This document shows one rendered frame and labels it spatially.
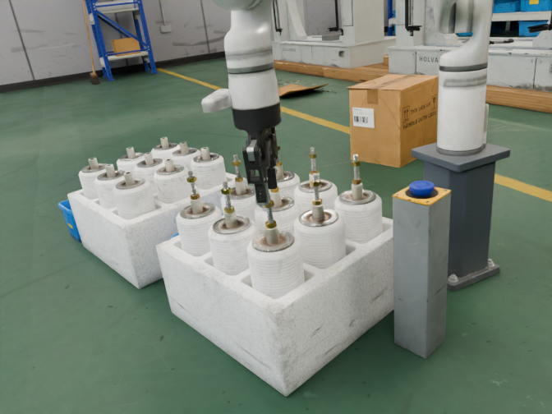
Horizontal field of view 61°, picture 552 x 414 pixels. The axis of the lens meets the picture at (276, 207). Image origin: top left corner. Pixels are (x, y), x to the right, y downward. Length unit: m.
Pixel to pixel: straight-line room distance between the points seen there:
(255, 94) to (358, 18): 3.45
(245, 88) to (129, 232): 0.61
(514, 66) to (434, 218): 2.13
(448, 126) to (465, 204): 0.17
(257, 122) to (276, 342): 0.36
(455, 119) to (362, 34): 3.16
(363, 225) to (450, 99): 0.31
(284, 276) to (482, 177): 0.49
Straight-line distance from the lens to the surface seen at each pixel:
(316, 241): 0.86
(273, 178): 0.80
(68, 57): 7.02
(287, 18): 5.35
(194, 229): 0.96
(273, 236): 0.80
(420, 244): 0.82
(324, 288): 0.83
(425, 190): 0.80
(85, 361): 1.09
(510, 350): 1.00
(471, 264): 1.15
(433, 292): 0.88
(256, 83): 0.70
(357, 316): 0.95
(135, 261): 1.23
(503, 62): 2.92
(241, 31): 0.70
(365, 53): 4.17
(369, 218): 0.94
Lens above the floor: 0.63
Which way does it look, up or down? 23 degrees down
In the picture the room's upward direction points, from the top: 7 degrees counter-clockwise
